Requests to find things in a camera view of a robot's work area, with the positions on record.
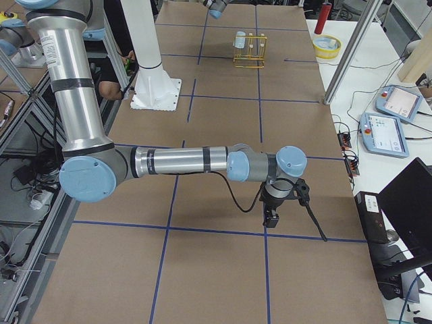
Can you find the red cylindrical bottle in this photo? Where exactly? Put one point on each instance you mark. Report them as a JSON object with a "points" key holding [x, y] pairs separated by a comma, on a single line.
{"points": [[323, 16]]}

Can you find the far blue teach pendant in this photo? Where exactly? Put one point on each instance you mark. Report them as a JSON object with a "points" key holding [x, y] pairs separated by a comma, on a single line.
{"points": [[383, 135]]}

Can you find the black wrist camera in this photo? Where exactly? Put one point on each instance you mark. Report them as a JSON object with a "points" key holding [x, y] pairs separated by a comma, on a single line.
{"points": [[271, 218]]}

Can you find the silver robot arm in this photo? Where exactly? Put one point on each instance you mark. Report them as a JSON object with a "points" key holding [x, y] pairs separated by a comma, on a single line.
{"points": [[216, 7], [94, 166]]}

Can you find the black desktop box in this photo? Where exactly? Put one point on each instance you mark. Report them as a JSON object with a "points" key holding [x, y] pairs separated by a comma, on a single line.
{"points": [[371, 217]]}

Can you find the light blue plastic cup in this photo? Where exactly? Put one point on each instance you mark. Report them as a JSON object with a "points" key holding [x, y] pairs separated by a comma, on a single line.
{"points": [[239, 40]]}

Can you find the near blue teach pendant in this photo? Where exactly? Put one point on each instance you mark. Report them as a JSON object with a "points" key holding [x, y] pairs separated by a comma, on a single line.
{"points": [[399, 102]]}

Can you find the aluminium frame post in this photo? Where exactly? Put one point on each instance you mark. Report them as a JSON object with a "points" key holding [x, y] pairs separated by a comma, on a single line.
{"points": [[361, 28]]}

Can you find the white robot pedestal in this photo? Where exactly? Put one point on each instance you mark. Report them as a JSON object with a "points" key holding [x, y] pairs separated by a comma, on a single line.
{"points": [[154, 89]]}

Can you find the seated operator person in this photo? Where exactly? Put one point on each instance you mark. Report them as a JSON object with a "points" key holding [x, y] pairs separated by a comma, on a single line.
{"points": [[109, 87]]}

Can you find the yellow rimmed blue bowl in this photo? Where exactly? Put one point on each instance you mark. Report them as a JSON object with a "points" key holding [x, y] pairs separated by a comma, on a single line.
{"points": [[326, 46]]}

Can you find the green handheld controller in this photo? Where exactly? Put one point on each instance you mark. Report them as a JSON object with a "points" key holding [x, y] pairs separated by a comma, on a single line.
{"points": [[129, 66]]}

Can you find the black computer monitor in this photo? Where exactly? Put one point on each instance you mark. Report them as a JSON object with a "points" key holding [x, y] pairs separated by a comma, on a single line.
{"points": [[406, 202]]}

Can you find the gold wire cup holder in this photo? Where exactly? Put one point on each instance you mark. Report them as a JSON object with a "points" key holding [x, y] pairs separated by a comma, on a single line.
{"points": [[253, 54]]}

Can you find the blue teach pendant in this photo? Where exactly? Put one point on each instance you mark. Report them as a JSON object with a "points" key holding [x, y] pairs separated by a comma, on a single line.
{"points": [[399, 102], [383, 135]]}

